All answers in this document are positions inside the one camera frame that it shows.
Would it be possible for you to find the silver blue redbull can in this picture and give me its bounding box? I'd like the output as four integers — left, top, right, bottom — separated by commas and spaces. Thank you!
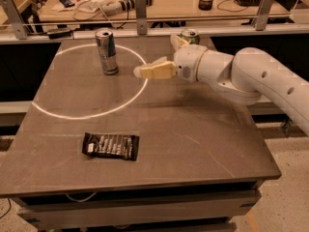
95, 28, 119, 75

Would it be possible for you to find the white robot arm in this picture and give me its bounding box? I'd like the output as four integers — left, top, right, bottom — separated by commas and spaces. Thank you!
133, 35, 309, 135

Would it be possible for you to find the white cable under table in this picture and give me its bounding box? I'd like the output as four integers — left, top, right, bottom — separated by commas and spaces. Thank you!
65, 191, 98, 203

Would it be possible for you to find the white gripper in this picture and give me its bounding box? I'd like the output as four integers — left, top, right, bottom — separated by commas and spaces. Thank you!
133, 34, 208, 82

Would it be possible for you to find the middle metal bracket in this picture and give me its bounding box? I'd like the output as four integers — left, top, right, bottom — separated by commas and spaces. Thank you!
135, 0, 147, 35

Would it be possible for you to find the green soda can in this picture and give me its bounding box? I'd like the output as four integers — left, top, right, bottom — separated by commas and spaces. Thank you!
179, 29, 200, 44

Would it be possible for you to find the black device on rail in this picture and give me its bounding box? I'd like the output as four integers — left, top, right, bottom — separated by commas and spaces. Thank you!
47, 28, 71, 39

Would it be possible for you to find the black mesh cup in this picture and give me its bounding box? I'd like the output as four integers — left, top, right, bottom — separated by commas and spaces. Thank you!
198, 0, 213, 11

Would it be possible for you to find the black snack packet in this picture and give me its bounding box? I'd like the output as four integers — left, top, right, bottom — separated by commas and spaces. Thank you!
82, 132, 139, 161

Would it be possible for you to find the left metal bracket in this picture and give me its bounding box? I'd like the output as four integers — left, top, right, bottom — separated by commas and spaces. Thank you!
0, 0, 28, 40

